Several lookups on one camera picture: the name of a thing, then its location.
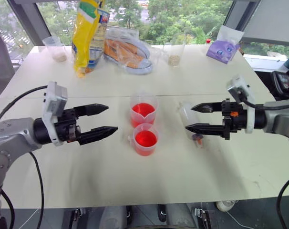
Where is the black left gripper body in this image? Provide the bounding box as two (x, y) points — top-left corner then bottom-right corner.
(54, 106), (82, 144)

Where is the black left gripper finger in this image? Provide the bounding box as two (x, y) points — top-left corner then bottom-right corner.
(78, 126), (119, 146)
(74, 103), (110, 117)

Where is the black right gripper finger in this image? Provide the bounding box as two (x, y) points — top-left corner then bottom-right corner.
(185, 123), (227, 136)
(191, 102), (224, 114)

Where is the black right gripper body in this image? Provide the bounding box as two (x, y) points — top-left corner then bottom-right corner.
(220, 98), (246, 140)

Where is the clear plastic tube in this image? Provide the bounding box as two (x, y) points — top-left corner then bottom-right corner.
(178, 102), (205, 149)

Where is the red liquid cup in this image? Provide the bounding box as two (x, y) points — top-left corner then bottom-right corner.
(130, 91), (158, 128)
(128, 123), (159, 157)

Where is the tall clear cup with grains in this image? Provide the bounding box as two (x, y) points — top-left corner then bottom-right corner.
(162, 35), (186, 68)

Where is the clear measuring cup with grains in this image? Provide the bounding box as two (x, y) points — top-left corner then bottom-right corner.
(42, 36), (67, 63)

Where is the purple tissue pack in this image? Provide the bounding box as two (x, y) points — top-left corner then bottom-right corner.
(206, 25), (245, 65)

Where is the black device with screen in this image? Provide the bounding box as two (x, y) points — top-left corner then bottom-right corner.
(270, 70), (289, 99)

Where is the yellow snack bag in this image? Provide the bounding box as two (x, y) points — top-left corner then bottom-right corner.
(71, 0), (111, 79)

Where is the white round wheel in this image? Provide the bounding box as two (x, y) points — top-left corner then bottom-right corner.
(215, 199), (236, 212)

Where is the black table clamp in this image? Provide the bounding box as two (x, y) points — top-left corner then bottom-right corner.
(193, 207), (207, 219)

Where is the grey rounded robot leg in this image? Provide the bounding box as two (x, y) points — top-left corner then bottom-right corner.
(165, 203), (198, 229)

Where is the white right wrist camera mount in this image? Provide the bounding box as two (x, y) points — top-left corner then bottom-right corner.
(226, 74), (256, 134)

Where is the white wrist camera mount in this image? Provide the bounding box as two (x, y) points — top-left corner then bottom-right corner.
(41, 81), (68, 147)
(226, 74), (256, 134)

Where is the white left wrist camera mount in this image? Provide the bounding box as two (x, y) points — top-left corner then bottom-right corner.
(41, 81), (68, 147)

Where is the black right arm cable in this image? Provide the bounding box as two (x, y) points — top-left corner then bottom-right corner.
(239, 91), (289, 229)

